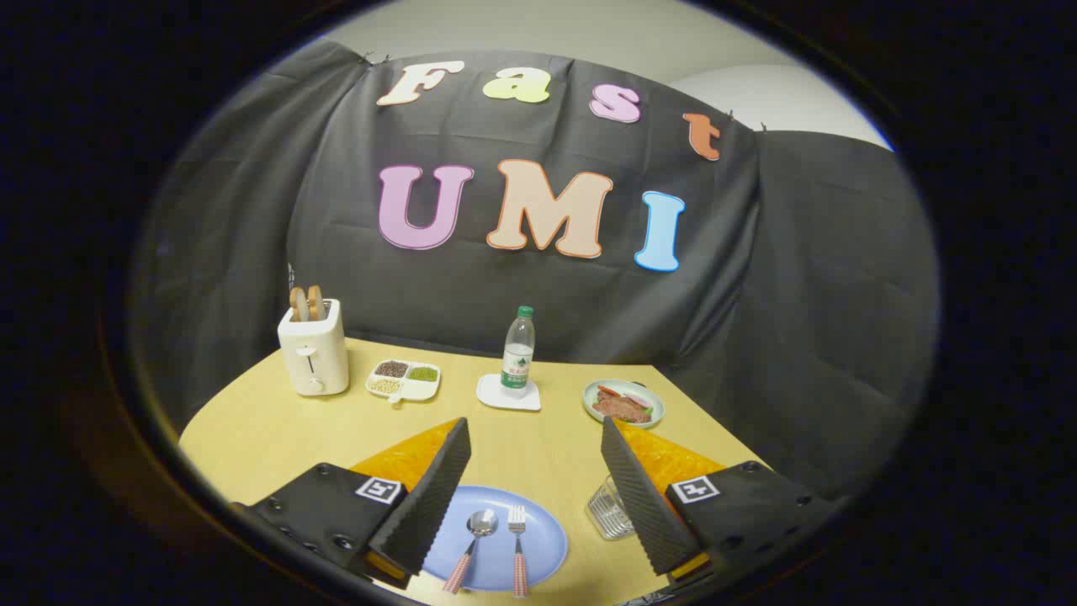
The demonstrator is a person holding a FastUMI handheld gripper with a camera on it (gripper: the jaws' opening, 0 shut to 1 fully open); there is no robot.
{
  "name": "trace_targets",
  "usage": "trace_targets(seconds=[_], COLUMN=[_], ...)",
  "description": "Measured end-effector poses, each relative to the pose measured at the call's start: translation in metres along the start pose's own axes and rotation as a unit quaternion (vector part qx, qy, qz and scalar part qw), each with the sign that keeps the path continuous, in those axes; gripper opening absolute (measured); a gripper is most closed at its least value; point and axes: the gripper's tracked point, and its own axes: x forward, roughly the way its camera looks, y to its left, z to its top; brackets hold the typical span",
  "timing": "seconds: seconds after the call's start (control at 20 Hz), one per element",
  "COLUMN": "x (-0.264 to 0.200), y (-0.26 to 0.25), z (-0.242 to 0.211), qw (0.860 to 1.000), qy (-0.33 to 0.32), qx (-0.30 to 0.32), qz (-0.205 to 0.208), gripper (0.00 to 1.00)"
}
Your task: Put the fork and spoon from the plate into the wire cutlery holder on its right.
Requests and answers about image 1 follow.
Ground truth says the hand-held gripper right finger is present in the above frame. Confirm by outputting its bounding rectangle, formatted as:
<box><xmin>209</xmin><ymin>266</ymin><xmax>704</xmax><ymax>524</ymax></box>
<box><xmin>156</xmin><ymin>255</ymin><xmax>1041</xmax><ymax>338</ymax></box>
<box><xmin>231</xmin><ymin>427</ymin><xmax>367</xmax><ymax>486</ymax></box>
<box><xmin>600</xmin><ymin>417</ymin><xmax>846</xmax><ymax>588</ymax></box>

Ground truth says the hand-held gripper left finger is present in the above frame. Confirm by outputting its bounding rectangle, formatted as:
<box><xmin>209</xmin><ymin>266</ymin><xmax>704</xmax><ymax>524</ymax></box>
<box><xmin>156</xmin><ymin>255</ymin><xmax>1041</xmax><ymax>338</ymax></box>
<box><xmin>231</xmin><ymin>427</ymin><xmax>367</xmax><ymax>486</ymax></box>
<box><xmin>229</xmin><ymin>417</ymin><xmax>472</xmax><ymax>590</ymax></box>

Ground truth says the clear ribbed glass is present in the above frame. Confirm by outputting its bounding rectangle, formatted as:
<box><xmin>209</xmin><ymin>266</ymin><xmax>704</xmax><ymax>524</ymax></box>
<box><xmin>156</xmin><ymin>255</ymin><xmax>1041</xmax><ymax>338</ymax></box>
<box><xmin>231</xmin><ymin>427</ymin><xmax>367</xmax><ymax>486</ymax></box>
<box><xmin>586</xmin><ymin>476</ymin><xmax>636</xmax><ymax>541</ymax></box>

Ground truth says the green plate with meat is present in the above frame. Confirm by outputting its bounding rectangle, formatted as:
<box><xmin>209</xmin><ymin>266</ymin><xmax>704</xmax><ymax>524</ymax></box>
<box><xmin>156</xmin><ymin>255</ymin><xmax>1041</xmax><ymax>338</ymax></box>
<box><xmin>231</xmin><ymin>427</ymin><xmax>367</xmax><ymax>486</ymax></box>
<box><xmin>582</xmin><ymin>379</ymin><xmax>666</xmax><ymax>428</ymax></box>

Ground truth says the blue oval plate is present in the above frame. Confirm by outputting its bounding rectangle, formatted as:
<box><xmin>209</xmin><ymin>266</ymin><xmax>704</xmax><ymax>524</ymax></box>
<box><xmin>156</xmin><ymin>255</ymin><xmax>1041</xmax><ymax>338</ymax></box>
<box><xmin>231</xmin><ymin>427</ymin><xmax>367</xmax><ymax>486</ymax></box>
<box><xmin>421</xmin><ymin>486</ymin><xmax>569</xmax><ymax>592</ymax></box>

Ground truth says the white divided snack dish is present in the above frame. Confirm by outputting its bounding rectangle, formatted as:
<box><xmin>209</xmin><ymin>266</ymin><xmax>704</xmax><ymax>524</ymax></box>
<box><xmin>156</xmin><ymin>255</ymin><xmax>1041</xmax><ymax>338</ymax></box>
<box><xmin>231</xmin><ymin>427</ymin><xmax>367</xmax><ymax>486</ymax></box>
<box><xmin>365</xmin><ymin>359</ymin><xmax>442</xmax><ymax>407</ymax></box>

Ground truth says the white square coaster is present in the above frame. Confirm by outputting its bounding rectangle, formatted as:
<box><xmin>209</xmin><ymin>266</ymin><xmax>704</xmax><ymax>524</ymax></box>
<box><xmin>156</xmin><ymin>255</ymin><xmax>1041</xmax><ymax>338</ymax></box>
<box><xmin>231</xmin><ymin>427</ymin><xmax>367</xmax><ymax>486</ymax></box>
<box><xmin>476</xmin><ymin>373</ymin><xmax>542</xmax><ymax>412</ymax></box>

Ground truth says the clear plastic water bottle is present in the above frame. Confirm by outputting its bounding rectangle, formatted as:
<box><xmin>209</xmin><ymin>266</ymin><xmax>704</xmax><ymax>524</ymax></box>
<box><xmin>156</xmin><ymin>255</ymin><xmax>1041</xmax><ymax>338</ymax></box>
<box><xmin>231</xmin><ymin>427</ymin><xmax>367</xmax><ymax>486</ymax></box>
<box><xmin>501</xmin><ymin>306</ymin><xmax>537</xmax><ymax>398</ymax></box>

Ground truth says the white toaster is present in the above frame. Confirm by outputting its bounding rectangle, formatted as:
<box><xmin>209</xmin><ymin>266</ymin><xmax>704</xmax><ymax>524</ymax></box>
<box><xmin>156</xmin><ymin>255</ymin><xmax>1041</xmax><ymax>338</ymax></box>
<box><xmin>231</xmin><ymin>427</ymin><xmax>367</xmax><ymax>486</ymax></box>
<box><xmin>278</xmin><ymin>299</ymin><xmax>350</xmax><ymax>397</ymax></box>

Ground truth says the black backdrop cloth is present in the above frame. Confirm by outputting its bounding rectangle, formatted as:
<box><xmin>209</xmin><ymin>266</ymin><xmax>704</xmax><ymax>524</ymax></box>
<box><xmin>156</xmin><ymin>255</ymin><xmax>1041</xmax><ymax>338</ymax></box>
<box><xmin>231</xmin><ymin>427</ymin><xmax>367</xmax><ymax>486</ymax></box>
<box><xmin>126</xmin><ymin>38</ymin><xmax>941</xmax><ymax>502</ymax></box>

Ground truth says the spoon with checkered handle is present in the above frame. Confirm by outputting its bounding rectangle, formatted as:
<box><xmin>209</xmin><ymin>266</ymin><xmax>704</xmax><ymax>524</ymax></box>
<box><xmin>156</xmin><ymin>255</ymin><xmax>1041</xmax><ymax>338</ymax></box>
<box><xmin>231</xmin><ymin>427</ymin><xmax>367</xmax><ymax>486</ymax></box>
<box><xmin>443</xmin><ymin>508</ymin><xmax>499</xmax><ymax>595</ymax></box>

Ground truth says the fork with checkered handle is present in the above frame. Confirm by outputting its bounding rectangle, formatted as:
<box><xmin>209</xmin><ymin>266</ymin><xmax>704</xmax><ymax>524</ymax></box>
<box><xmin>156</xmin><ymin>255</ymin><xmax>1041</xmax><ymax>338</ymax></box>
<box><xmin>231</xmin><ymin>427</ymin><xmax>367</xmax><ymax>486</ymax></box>
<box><xmin>508</xmin><ymin>505</ymin><xmax>530</xmax><ymax>599</ymax></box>

